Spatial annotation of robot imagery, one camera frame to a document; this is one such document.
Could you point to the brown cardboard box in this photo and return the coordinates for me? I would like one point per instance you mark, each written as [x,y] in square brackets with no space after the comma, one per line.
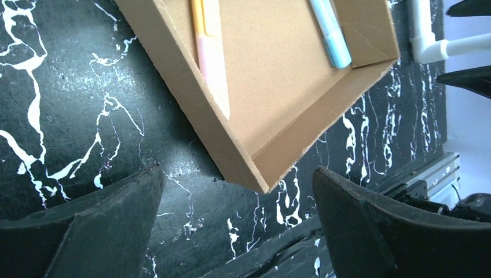
[283,90]

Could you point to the aluminium rail frame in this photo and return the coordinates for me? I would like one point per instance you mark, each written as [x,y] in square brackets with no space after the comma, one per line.
[436,181]

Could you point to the white PVC pipe frame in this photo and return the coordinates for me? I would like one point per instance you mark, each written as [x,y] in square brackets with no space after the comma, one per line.
[426,49]

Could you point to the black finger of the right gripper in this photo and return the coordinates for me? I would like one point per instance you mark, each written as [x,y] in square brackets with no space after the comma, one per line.
[470,8]
[476,80]

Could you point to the orange pink marker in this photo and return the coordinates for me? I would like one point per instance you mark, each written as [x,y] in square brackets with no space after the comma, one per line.
[211,59]

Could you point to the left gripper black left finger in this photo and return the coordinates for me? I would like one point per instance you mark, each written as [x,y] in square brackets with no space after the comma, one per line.
[102,234]

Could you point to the light blue marker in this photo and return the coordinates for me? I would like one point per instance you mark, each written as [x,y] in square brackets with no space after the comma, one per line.
[334,40]

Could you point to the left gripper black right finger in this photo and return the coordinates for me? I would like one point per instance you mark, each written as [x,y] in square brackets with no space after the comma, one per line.
[372,235]

